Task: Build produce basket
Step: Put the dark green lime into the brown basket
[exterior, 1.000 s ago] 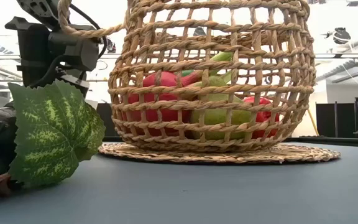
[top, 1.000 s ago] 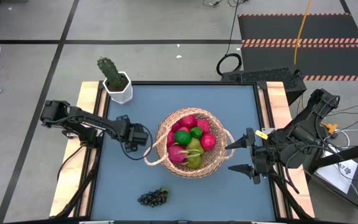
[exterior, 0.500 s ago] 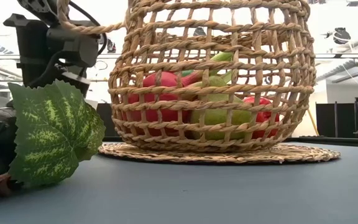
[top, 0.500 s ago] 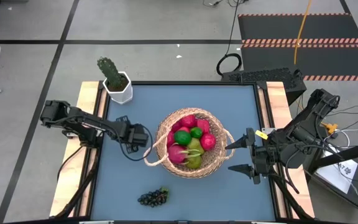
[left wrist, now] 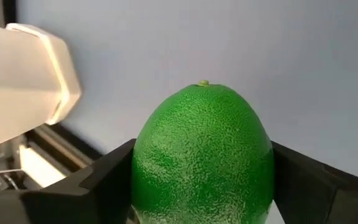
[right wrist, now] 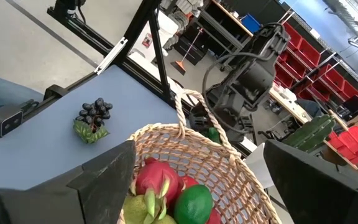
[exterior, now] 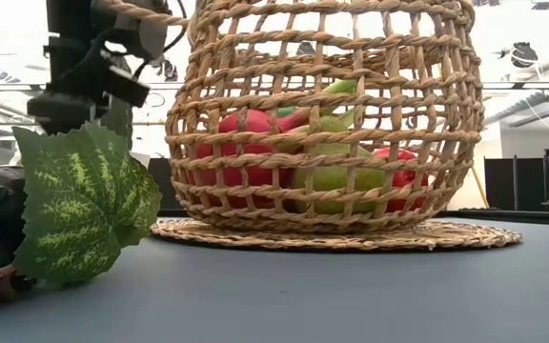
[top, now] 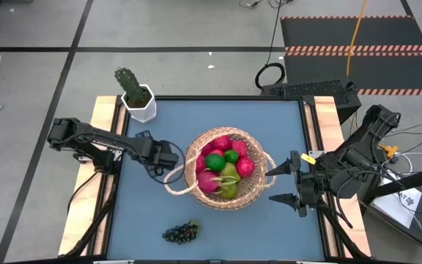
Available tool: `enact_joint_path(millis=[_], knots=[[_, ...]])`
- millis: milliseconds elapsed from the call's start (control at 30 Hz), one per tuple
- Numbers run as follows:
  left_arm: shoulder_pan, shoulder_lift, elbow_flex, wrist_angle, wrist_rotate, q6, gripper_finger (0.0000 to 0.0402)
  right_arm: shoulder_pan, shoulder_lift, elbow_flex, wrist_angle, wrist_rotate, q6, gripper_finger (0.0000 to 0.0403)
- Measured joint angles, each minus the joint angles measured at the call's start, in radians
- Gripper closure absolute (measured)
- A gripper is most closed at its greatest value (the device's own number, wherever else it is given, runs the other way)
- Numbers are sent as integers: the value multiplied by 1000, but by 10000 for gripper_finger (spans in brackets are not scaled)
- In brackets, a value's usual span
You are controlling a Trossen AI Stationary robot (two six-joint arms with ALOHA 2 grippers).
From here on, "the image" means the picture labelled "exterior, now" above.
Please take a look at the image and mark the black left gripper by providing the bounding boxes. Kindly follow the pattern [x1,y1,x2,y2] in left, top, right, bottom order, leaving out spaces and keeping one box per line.
[26,0,172,137]

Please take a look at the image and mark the black grapes with leaf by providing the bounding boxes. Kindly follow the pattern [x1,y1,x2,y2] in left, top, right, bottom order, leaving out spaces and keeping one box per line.
[0,122,164,301]

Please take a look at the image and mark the pink dragon fruit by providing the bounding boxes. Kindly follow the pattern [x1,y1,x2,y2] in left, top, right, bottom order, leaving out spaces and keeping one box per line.
[195,78,357,163]

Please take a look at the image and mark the red round fruit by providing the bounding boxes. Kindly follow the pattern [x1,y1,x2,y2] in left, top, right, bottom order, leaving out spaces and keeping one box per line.
[188,159,256,210]
[373,146,431,213]

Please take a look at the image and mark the yellow-green pear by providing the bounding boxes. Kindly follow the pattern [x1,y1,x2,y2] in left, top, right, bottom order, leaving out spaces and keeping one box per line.
[292,115,386,215]

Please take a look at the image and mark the woven wicker basket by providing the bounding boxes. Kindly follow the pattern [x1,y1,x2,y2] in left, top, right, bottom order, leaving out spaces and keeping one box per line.
[96,0,523,252]

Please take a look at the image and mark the green cactus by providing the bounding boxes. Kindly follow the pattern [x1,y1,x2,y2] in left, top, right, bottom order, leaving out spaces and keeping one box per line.
[104,94,136,151]

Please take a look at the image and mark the black ceiling-hung fixture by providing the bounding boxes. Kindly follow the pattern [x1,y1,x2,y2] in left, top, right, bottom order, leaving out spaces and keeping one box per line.
[498,41,540,69]
[152,55,179,82]

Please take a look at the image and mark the white hexagonal plant pot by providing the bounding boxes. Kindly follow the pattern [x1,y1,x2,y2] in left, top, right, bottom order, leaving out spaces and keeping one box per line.
[130,151,152,169]

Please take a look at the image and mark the black room divider panel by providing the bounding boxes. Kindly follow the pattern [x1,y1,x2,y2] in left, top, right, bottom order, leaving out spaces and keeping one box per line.
[483,156,545,212]

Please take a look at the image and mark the black table frame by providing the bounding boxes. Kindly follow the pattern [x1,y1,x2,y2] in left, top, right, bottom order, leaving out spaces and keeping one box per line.
[438,207,549,227]

